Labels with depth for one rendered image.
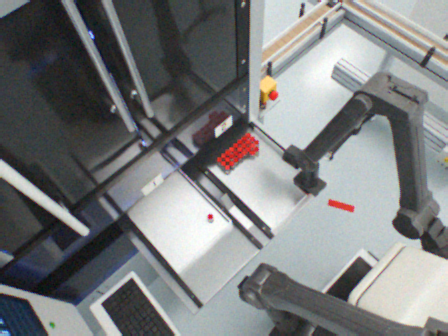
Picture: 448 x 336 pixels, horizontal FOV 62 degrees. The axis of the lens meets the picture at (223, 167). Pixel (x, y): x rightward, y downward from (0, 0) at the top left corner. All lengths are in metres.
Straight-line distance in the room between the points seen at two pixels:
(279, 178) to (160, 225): 0.49
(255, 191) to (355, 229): 1.09
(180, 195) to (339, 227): 1.21
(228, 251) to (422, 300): 0.69
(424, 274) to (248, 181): 0.75
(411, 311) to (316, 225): 1.52
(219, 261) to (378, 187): 1.44
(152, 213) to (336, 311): 0.89
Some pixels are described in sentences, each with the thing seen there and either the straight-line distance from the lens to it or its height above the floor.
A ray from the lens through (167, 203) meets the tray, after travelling 1.44.
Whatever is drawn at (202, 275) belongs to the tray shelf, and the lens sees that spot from 1.35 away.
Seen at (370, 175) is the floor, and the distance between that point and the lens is 2.56.
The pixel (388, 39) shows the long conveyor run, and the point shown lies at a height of 0.91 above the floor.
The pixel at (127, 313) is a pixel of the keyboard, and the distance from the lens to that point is 1.44.
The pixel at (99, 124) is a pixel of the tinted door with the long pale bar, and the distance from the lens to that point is 0.97.
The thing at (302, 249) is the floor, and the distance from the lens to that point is 2.29.
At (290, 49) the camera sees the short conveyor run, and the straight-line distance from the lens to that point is 1.77.
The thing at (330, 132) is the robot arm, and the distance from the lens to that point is 1.03.
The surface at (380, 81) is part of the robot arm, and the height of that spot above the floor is 1.56.
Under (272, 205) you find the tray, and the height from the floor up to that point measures 0.88.
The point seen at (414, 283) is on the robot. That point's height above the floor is 1.37.
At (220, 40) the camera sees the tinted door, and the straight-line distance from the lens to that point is 1.10.
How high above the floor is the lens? 2.20
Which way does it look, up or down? 63 degrees down
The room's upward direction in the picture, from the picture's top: 7 degrees counter-clockwise
